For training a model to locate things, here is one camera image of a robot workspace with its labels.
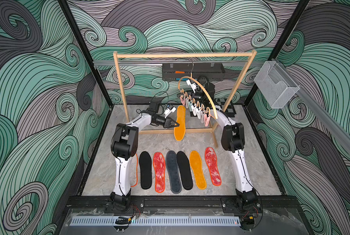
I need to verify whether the black wall tool shelf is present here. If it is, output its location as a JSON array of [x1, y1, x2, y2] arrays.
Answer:
[[162, 63, 225, 81]]

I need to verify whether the red patterned insole front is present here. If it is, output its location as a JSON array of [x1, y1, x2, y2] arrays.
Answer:
[[130, 154, 138, 187]]

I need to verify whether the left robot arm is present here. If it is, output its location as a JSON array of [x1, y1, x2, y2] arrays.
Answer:
[[110, 102, 180, 212]]

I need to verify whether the black white chessboard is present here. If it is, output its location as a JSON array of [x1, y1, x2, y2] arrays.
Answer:
[[216, 98, 236, 118]]

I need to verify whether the grey insole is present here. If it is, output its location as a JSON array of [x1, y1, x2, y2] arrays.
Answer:
[[165, 150, 182, 194]]

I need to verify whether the black insole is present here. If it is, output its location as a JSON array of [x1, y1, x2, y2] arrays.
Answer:
[[139, 151, 152, 190], [176, 151, 193, 191]]

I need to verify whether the red patterned insole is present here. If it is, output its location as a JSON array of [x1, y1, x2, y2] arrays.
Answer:
[[153, 152, 166, 193], [204, 147, 222, 186], [130, 154, 138, 187]]

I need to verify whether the orange yellow insole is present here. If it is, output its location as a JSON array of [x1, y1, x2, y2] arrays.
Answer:
[[189, 150, 207, 190], [174, 105, 186, 141]]

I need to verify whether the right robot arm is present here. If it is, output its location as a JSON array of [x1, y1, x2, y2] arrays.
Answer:
[[187, 80, 258, 212]]

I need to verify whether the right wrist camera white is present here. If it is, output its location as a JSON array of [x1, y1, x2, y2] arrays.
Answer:
[[186, 79, 197, 93]]

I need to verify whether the wooden clothes rack frame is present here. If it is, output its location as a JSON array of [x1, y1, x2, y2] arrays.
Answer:
[[113, 49, 258, 148]]

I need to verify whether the clear plastic wall bin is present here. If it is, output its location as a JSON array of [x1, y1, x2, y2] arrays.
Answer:
[[254, 60, 299, 109]]

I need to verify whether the curved wooden clip hanger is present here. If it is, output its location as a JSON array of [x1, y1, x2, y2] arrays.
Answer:
[[177, 76, 219, 120]]

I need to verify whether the white slotted cable duct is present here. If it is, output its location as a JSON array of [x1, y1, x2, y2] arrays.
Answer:
[[70, 215, 241, 227]]

